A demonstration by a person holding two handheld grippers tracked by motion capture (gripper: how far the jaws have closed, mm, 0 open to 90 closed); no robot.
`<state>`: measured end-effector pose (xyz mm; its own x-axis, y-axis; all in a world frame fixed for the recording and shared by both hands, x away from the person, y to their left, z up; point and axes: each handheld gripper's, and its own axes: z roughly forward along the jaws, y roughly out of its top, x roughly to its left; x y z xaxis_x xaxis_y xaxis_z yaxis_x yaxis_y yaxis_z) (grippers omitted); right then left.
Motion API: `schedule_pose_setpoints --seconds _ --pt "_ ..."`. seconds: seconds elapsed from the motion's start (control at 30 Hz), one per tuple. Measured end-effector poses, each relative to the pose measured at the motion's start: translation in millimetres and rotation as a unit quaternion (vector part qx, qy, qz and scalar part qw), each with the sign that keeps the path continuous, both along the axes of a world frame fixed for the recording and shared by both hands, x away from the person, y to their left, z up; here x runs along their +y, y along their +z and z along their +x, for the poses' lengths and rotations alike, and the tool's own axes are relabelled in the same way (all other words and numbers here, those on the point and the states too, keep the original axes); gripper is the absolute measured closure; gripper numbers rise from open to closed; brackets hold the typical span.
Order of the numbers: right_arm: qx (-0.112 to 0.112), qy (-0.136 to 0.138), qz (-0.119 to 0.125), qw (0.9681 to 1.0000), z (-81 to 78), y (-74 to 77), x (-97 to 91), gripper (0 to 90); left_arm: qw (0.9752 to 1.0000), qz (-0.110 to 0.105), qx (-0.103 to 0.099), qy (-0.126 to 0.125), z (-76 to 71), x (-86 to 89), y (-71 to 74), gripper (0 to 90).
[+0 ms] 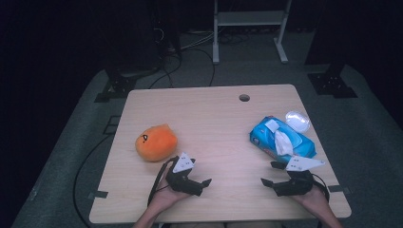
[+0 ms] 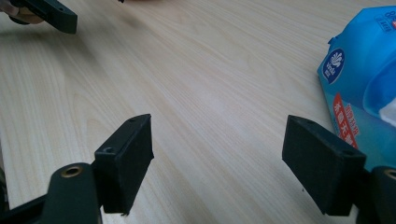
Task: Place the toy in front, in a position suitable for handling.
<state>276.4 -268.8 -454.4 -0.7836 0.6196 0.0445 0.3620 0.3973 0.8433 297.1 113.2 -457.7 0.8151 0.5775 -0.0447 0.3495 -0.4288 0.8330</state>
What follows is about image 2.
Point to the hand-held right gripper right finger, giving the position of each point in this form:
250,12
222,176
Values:
323,165

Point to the blue wet wipes pack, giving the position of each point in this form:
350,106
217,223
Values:
358,62

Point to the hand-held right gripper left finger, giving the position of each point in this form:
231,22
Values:
124,165

